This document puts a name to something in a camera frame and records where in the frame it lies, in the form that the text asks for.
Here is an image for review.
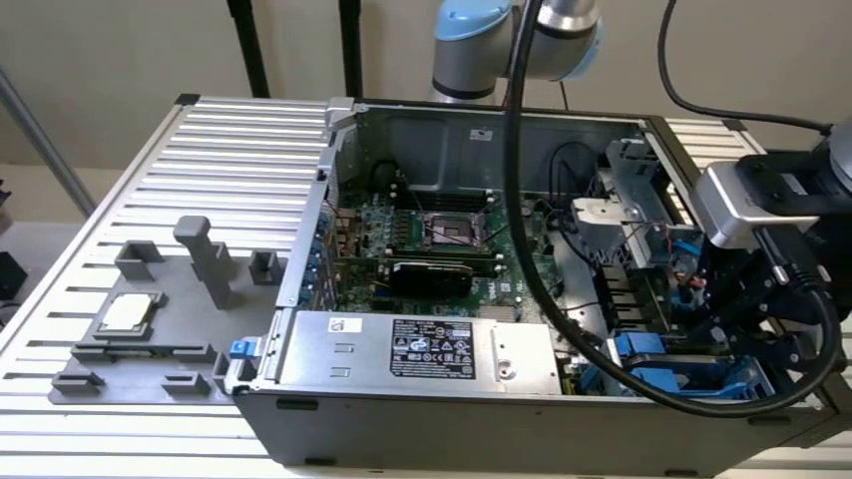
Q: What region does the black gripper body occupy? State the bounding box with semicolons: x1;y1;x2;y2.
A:
738;152;852;236

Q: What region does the black graphics card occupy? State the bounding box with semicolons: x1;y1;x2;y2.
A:
377;257;477;301

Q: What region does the silver power supply unit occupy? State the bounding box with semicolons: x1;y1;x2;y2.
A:
273;309;561;396

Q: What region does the light grey plastic bracket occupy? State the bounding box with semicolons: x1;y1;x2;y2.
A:
569;197;632;237

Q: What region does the black stand pole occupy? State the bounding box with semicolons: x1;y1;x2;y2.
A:
226;0;273;99
338;0;365;99

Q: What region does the grey blue disk bay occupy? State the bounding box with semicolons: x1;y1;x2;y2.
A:
577;328;780;403

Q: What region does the grey open PC case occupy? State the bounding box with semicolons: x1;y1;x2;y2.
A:
222;96;841;478

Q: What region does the silver CPU chip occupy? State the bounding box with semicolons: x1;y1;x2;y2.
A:
97;292;165;334

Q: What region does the black power supply label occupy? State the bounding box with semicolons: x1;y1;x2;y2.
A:
389;317;477;380

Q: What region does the thick black camera cable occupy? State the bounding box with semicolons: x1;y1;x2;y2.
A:
501;0;844;418

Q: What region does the grey parts rack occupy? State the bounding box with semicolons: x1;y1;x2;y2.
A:
46;214;289;406

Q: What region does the CPU socket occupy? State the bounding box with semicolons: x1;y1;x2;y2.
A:
416;209;493;250

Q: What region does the black background box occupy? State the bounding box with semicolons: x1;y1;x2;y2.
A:
0;251;29;301

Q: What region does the blue disk carrier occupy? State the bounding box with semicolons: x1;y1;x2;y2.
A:
628;367;690;396

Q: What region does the green Dell motherboard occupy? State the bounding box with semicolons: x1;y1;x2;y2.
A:
318;192;580;325

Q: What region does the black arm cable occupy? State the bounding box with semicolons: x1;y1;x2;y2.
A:
656;0;837;136

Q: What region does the blue wire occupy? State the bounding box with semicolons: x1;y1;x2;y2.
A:
669;238;704;313

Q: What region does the silver metal drive cage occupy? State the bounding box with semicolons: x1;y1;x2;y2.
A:
569;138;704;270

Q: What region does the black wire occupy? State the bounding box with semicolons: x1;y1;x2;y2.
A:
545;141;604;240

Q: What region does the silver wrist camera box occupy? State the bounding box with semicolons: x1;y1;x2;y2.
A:
690;162;821;249

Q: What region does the aluminium frame bar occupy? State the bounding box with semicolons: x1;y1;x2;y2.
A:
0;64;96;219

